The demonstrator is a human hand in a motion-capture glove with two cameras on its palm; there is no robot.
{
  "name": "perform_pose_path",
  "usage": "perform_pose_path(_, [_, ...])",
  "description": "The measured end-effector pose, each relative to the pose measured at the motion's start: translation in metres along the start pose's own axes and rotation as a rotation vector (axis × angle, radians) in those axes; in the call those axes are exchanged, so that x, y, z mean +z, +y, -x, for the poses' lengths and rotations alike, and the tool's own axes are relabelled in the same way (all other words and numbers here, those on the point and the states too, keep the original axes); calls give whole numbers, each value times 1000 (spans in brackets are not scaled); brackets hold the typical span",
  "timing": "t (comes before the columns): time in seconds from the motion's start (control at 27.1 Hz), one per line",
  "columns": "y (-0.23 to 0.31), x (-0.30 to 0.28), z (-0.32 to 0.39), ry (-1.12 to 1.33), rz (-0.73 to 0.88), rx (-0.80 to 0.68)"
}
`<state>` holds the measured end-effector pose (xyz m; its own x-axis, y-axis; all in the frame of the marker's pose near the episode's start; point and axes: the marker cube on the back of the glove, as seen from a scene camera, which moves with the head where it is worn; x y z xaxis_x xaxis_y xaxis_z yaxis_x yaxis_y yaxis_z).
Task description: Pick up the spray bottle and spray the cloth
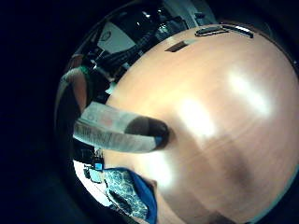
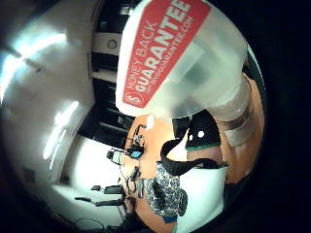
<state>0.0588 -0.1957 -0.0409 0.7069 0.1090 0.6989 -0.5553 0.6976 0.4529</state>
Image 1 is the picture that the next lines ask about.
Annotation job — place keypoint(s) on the black long bar device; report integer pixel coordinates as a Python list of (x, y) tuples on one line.
[(239, 30)]

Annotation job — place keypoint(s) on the black flat remote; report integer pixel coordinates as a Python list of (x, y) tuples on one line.
[(209, 30)]

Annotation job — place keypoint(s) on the white sign board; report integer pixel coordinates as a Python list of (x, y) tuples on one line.
[(116, 39)]

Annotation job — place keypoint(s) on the blue patterned bag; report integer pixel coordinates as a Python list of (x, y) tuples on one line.
[(130, 193)]

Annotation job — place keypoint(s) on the small blue screen device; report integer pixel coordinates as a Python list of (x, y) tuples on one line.
[(99, 166)]

